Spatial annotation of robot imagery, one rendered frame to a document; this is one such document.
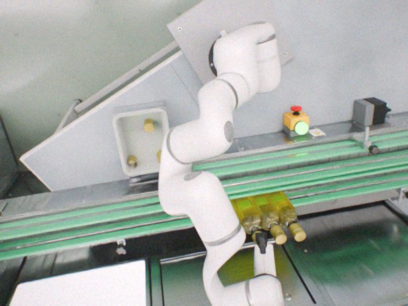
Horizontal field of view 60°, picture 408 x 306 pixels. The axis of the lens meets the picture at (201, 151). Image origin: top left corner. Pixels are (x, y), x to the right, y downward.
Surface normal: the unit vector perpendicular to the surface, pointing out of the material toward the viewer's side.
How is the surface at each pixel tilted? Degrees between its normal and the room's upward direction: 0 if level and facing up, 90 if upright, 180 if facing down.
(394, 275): 90
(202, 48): 4
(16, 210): 90
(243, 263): 90
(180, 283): 90
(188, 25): 4
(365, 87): 0
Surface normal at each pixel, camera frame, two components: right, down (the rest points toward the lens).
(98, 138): 0.16, 0.40
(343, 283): -0.10, -0.90
